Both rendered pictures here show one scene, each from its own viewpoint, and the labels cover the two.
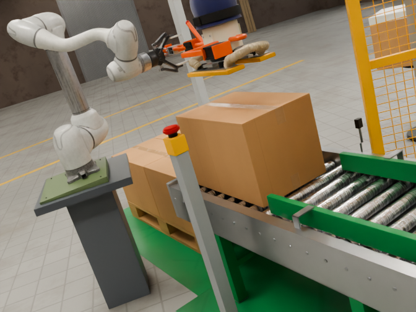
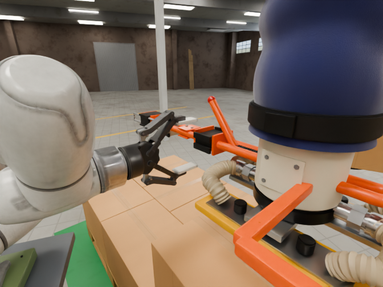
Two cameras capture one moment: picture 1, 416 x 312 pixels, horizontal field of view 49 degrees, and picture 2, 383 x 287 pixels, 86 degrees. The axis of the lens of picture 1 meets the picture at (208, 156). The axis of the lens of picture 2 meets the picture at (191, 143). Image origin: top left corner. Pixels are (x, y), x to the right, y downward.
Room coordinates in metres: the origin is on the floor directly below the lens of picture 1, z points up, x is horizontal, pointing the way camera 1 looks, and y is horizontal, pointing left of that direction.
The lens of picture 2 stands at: (1.86, 0.07, 1.47)
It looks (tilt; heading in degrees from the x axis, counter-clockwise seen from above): 20 degrees down; 349
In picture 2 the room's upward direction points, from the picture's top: straight up
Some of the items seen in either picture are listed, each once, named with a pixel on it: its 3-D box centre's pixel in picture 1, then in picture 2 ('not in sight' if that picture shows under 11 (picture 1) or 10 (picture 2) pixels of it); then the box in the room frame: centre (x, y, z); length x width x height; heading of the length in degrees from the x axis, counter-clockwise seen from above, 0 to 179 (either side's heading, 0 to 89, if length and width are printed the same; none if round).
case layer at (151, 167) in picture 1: (208, 164); (166, 214); (3.25, 0.01, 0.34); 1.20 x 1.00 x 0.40; 29
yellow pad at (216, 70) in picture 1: (213, 67); (268, 228); (2.15, -0.14, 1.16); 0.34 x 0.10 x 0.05; 30
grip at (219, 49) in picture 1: (216, 50); not in sight; (1.81, -0.15, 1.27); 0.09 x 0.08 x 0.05; 120
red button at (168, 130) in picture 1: (171, 131); not in sight; (1.78, 0.11, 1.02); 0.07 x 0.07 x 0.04
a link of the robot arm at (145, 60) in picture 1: (143, 62); (108, 168); (2.27, 0.17, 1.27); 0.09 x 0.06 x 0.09; 30
